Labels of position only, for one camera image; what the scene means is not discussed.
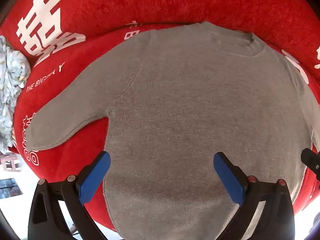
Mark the red printed plush blanket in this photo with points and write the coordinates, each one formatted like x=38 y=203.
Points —
x=75 y=100

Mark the grey knit sweater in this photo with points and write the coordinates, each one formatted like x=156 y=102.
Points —
x=187 y=105

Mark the person's dark clothing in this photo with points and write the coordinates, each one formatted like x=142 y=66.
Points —
x=315 y=228

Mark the pink plastic stool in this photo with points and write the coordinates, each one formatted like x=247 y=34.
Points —
x=10 y=162

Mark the dark rectangular object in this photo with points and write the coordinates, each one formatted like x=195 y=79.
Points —
x=10 y=188

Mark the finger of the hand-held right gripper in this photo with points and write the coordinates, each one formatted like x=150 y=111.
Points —
x=311 y=161

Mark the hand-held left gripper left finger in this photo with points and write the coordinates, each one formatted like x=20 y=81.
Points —
x=96 y=177

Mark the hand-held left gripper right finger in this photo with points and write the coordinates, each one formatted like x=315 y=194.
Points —
x=228 y=177

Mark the floral patterned cloth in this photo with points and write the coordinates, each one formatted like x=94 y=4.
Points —
x=11 y=85

